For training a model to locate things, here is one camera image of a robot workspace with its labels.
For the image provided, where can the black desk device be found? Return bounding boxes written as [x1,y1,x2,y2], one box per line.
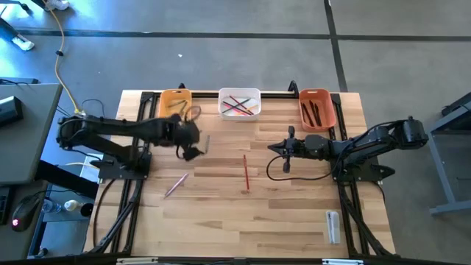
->
[0,95,24,128]

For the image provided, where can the black computer mouse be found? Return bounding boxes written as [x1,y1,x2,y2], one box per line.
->
[10,194,41,233]

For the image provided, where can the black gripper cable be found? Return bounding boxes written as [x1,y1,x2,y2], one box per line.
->
[265,154,334,182]
[175,105,202,160]

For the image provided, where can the white bracket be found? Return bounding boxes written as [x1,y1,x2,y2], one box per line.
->
[116,257,160,265]
[322,258,365,265]

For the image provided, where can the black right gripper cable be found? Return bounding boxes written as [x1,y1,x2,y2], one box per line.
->
[265,154,334,182]

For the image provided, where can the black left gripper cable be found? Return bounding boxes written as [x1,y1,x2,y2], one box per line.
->
[175,105,202,160]

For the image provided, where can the clear pink pen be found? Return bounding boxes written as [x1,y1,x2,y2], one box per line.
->
[163,172,189,199]

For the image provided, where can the clear water bottle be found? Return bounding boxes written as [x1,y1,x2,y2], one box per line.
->
[40,198,64,215]

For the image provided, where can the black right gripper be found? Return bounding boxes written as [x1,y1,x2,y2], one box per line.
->
[267,126,306,174]

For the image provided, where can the black keyboard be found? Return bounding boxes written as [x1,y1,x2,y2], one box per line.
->
[0,185,11,226]

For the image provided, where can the dark red pencil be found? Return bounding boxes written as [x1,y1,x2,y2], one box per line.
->
[229,95,255,116]

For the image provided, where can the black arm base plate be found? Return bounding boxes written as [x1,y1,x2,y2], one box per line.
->
[329,152,397,184]
[90,158,152,181]

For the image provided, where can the orange plastic bin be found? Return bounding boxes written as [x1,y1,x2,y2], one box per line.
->
[298,88,337,133]

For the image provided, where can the pink pencil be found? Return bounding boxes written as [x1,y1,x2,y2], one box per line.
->
[222,103,249,117]

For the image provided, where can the grey metal table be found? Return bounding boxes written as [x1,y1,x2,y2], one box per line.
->
[406,91,471,216]

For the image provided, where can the person's shoe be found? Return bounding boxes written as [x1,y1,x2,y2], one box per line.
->
[10,34,36,52]
[43,0,71,12]

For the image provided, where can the yellow extension cable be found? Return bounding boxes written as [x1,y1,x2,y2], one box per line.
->
[40,0,84,113]

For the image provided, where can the black metal table frame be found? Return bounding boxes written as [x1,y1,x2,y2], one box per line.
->
[86,79,398,258]

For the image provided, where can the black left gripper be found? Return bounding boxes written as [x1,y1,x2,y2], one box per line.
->
[163,113,205,161]

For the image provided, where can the dark grey pencil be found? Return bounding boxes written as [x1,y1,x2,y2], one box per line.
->
[222,97,252,114]

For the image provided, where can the yellow plastic bin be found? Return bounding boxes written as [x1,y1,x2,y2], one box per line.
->
[157,88,194,119]

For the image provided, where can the thin black floor cable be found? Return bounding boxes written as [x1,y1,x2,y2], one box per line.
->
[79,98,107,119]

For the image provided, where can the white plastic bin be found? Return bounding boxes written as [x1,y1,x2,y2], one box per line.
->
[217,87,262,121]

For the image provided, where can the grey desk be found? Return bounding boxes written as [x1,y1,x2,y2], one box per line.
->
[0,82,63,186]

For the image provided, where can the black round cap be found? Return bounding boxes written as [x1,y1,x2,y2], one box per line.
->
[79,202,95,218]

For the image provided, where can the white stapler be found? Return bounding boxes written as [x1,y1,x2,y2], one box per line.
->
[325,210,342,245]

